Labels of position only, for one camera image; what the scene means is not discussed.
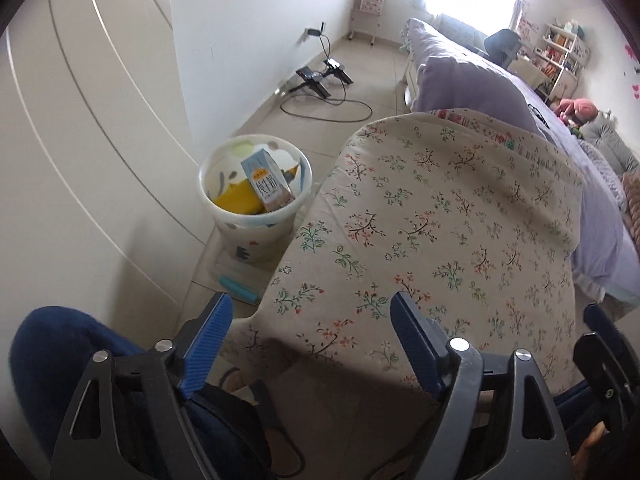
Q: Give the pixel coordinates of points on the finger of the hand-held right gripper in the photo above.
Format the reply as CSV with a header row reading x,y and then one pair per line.
x,y
602,355

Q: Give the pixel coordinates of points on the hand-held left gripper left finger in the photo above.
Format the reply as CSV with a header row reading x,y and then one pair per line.
x,y
207,345

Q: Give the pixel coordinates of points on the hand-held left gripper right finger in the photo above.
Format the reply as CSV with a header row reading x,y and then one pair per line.
x,y
415,345

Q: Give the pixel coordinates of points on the white patterned trash bin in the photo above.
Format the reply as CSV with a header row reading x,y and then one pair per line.
x,y
250,232

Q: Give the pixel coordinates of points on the yellow white plastic bag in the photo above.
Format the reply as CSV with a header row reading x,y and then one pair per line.
x,y
235,201

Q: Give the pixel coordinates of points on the light blue milk carton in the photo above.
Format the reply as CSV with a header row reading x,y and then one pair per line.
x,y
265,182

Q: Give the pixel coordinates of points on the light blue object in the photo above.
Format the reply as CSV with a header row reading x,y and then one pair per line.
x,y
239,289

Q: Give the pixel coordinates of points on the floral table cloth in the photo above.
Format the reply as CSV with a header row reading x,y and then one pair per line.
x,y
430,220

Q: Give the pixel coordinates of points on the person's blue trouser leg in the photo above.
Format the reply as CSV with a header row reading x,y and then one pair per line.
x,y
55,350

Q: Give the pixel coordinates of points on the pink braided cushion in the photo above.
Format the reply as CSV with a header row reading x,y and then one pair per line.
x,y
632,205

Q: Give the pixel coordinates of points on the purple bed blanket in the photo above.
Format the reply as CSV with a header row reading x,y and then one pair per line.
x,y
595,195

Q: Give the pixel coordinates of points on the grey plush toy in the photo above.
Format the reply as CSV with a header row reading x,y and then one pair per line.
x,y
610,142

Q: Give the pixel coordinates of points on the pink plush toy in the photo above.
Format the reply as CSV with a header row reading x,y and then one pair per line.
x,y
580,109

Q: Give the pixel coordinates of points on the white wardrobe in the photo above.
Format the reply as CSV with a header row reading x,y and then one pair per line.
x,y
75,135

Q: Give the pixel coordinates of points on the purple pillow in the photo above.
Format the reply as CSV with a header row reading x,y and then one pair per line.
x,y
475,90

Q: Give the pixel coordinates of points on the black floor device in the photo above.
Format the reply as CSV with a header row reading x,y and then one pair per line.
x,y
320,77

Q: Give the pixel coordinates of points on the white toy shelf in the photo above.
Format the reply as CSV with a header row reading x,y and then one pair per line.
x,y
560,55

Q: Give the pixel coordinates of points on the blue office chair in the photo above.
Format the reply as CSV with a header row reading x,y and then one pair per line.
x,y
502,45

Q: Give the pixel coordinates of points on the pink small cabinet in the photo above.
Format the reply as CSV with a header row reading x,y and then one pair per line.
x,y
367,10

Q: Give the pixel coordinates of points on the black wall charger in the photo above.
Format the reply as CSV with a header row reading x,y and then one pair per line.
x,y
315,33

